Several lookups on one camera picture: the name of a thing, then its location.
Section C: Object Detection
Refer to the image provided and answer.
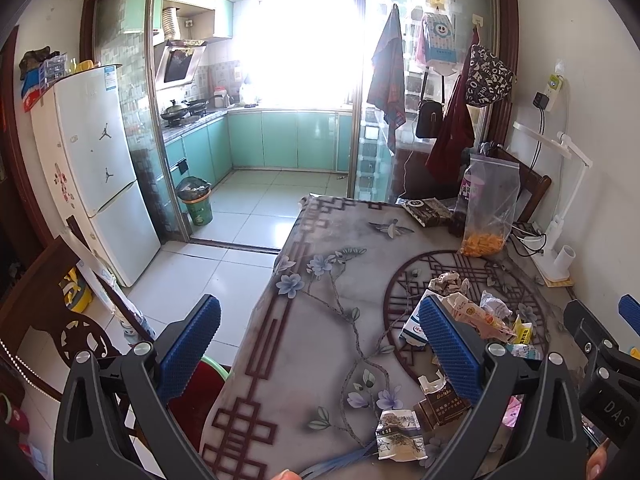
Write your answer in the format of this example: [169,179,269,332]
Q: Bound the pink snack wrapper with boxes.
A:
[502,396,522,428]

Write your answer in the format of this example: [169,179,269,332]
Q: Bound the yellow medicine box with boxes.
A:
[512,315,533,346]

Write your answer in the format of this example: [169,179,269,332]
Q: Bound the brown cigarette pack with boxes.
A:
[413,372,471,432]

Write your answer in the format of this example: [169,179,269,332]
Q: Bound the white paper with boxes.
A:
[480,290,512,321]

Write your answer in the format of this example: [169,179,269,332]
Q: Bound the pink strawberry Glico box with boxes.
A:
[442,292,515,344]

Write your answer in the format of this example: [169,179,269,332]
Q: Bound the white blue milk carton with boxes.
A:
[400,307,428,348]

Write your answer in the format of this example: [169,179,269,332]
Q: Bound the colourful wrapper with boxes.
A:
[427,271,471,296]

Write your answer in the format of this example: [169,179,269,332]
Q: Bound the blue white snack wrapper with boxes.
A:
[375,410,427,463]

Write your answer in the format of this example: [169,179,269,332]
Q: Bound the green trash bin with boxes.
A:
[176,177,213,226]

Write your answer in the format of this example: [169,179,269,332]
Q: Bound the teal kitchen cabinets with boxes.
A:
[163,108,352,185]

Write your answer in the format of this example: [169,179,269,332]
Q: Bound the person's right hand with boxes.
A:
[586,439,611,480]

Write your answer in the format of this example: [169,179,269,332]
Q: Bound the person's left hand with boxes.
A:
[271,469,302,480]

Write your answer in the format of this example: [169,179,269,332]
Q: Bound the red green plastic stool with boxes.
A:
[168,356,229,451]

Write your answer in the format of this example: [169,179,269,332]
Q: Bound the white desk lamp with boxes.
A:
[513,122,593,286]

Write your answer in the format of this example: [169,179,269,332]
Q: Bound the carved wooden chair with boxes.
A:
[1,237,120,402]

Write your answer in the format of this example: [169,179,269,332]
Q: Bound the dark wooden chair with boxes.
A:
[488,145,552,222]

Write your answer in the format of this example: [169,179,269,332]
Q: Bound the dark snack package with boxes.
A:
[401,198,452,228]

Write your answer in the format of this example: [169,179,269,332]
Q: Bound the clear zip bag orange snacks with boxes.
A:
[460,154,521,258]

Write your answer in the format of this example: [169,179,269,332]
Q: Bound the dark red hanging garment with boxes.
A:
[425,26,480,184]

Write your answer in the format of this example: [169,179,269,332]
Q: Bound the black white lettered bag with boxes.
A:
[465,44,514,107]

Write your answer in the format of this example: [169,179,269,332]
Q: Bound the black hanging bag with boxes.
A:
[414,70,445,139]

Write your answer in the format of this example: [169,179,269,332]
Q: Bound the white two-door refrigerator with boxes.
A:
[30,64,160,287]

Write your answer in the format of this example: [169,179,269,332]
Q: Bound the hanging checked towel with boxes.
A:
[367,3,406,153]

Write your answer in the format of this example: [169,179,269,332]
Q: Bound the black wok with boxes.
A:
[160,100,189,125]

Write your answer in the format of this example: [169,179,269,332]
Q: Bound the blue white hanging apron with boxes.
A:
[414,13,458,77]

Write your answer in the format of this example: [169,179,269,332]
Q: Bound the items on top of refrigerator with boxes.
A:
[18,47,94,113]

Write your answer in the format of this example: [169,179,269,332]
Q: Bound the range hood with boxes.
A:
[154,6,207,90]

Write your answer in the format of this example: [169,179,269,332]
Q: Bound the white power strip with cables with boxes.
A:
[509,222,547,258]

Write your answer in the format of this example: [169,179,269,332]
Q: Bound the wall charger with cable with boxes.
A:
[527,72,565,172]

